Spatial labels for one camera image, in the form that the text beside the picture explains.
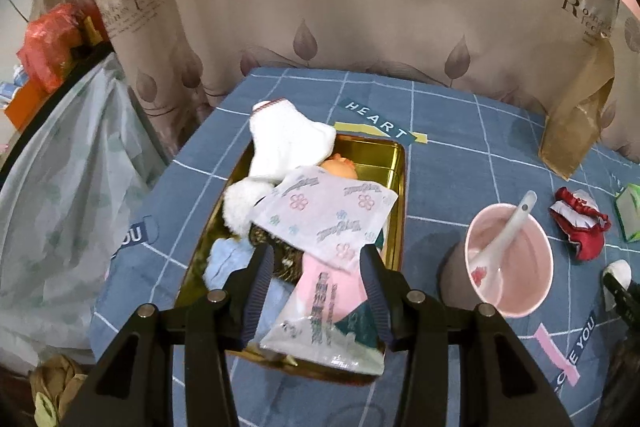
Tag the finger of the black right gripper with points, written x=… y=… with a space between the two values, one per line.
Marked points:
x=621 y=292

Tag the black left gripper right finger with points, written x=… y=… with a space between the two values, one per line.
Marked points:
x=500 y=382

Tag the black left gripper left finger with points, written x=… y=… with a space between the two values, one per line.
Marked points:
x=131 y=383

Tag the red white satin cloth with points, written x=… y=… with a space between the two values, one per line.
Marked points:
x=579 y=218

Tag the pink white wipes packet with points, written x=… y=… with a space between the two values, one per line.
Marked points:
x=327 y=320

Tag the green tissue paper pack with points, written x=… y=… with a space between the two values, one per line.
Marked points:
x=627 y=205

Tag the pink ceramic mug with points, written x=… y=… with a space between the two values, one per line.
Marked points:
x=525 y=272

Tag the white ceramic spoon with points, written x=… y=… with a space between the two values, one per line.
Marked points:
x=485 y=266

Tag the brown olive clothes pile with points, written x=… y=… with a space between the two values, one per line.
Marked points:
x=55 y=383

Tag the light blue cloth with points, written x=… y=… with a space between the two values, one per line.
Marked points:
x=228 y=255

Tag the gold red metal tin box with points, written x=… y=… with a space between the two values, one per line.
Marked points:
x=376 y=159

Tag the brown kraft snack bag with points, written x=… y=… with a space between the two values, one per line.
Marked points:
x=574 y=123

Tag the white fluffy cloth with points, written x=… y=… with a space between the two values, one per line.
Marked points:
x=239 y=200

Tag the translucent green dotted plastic cover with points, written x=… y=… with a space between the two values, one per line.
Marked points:
x=66 y=206

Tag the white floral tissue pack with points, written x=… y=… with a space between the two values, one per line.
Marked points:
x=326 y=216

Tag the blue grid tablecloth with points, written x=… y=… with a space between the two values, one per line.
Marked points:
x=478 y=152

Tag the orange plush toy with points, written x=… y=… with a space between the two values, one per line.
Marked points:
x=340 y=166

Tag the white sock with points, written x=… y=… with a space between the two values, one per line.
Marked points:
x=285 y=139

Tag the orange box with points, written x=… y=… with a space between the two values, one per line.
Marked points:
x=26 y=104

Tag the red plastic bag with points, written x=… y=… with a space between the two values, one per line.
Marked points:
x=56 y=41

